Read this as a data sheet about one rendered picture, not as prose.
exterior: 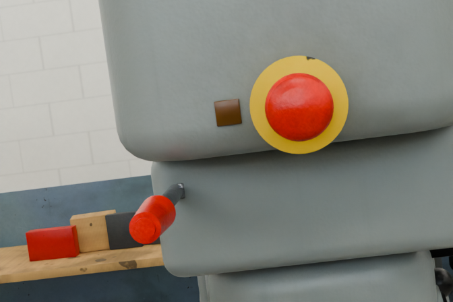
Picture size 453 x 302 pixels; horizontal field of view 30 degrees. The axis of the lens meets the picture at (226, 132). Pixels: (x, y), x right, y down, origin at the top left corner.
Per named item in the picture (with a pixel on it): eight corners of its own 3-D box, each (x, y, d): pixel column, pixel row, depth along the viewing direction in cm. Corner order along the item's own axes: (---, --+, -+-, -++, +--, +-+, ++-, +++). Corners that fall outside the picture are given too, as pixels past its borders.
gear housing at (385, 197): (484, 249, 63) (469, 115, 62) (161, 284, 65) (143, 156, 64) (416, 182, 96) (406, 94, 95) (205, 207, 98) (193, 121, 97)
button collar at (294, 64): (354, 147, 51) (342, 49, 51) (256, 160, 52) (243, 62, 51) (351, 144, 53) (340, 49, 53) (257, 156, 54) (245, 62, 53)
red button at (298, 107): (338, 138, 48) (329, 69, 48) (269, 147, 49) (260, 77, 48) (335, 133, 52) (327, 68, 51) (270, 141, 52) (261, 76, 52)
